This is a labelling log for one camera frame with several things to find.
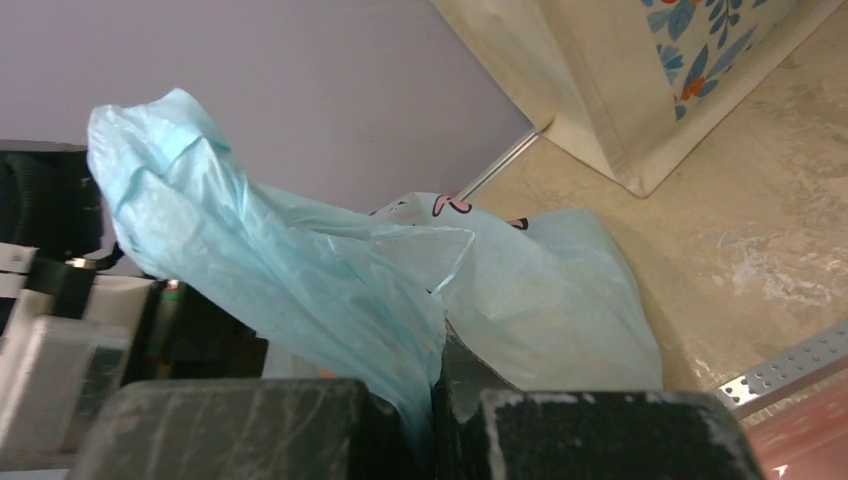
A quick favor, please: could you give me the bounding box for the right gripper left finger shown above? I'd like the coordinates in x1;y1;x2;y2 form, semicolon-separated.
67;379;424;480

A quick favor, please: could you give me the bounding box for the beige canvas tote bag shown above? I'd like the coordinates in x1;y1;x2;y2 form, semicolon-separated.
436;0;838;198

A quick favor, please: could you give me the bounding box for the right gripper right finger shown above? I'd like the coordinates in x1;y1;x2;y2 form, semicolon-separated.
433;328;764;479

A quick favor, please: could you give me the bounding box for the light blue plastic grocery bag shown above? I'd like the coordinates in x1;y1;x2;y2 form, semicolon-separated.
87;89;663;453

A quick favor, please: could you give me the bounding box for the pink perforated basket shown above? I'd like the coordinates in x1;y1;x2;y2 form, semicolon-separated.
712;320;847;479

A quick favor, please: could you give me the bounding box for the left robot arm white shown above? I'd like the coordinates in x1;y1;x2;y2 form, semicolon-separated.
1;140;267;472

